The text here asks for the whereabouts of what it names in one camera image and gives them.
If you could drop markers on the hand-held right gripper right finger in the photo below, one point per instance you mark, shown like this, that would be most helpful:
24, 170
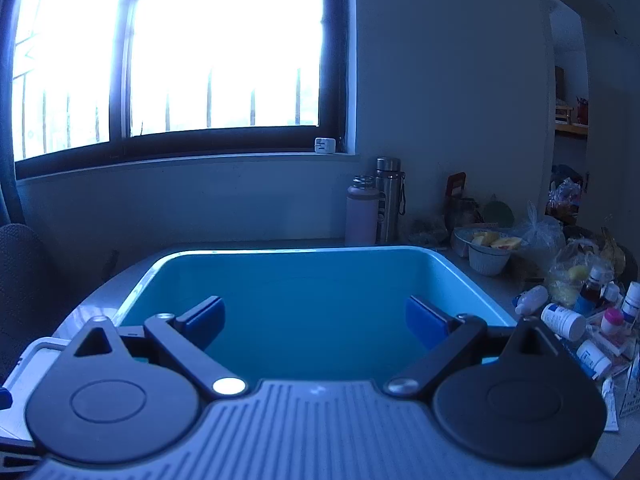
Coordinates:
425, 322

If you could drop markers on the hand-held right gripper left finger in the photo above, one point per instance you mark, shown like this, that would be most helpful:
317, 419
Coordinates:
205, 319

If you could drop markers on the light blue plastic bin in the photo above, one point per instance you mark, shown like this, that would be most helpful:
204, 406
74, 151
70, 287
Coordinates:
310, 300

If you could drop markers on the white bowl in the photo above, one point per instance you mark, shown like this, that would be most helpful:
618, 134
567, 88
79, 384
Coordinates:
487, 260

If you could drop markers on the crumpled clear plastic wrap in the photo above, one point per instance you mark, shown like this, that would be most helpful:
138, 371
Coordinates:
427, 232

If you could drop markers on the yellow fruit slices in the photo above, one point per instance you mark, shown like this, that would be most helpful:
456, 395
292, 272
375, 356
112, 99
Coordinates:
492, 241

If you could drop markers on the small white plastic bottle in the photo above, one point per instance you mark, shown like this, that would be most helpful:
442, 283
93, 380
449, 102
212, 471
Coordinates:
532, 300

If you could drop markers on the pink water bottle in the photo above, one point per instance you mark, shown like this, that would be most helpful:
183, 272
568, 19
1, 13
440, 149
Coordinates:
362, 215

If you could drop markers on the stainless steel thermos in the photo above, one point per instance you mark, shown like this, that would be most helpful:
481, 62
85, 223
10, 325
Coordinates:
389, 200

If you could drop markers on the white bottle with blue label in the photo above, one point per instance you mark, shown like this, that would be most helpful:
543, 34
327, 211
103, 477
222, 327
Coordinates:
594, 359
564, 320

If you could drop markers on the red card package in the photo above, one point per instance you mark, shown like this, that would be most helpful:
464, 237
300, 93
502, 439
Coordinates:
456, 185

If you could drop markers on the clear plastic bag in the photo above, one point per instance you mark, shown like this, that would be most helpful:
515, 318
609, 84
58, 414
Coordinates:
542, 237

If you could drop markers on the plastic bag with yellow food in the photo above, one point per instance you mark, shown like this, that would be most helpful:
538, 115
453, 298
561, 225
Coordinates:
570, 275

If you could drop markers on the brown syrup bottle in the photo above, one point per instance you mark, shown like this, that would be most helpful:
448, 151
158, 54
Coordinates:
590, 290

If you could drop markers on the dark fabric chair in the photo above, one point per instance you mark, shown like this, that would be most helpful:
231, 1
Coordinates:
35, 280

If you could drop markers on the colourful snack bag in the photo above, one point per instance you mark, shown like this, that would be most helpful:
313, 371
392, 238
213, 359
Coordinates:
564, 200

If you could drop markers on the white plastic container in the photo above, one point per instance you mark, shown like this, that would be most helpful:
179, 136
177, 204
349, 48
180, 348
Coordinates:
25, 365

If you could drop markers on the white bottle with pink cap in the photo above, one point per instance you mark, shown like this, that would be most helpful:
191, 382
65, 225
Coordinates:
612, 321

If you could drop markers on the white ointment tube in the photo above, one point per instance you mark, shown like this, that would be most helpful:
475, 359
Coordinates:
610, 405

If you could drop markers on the white charger cube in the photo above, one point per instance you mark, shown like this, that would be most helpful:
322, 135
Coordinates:
325, 145

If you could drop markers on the tall white medicine bottle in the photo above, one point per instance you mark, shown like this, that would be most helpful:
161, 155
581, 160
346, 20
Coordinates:
631, 302

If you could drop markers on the white medicine box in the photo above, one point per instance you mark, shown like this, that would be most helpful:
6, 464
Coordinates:
631, 390

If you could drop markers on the dark framed window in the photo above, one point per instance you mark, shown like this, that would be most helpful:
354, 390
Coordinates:
332, 60

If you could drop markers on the wooden wall shelf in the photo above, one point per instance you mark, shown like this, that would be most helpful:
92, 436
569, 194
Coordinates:
570, 120

